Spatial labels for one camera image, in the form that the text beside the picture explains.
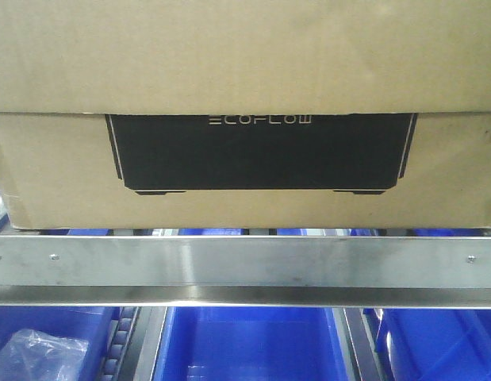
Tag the brown EcoFlow cardboard box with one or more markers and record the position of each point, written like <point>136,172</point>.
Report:
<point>245,114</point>

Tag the blue middle storage bin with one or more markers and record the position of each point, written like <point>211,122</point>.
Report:
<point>249,343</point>

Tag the blue storage bin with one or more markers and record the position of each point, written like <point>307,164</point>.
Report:
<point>432,344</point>
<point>249,343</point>

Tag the roller track left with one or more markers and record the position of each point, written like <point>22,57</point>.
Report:
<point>121,334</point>

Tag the blue right storage bin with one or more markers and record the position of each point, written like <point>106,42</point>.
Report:
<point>432,344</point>

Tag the blue bin with plastic bag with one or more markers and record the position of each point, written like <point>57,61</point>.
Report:
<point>89,324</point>

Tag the clear plastic bag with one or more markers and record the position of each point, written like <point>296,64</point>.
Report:
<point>30,354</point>

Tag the metal shelf front rail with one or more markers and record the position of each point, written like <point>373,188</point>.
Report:
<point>433,272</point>

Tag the metal divider rail right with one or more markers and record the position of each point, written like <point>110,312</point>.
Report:
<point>362,360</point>

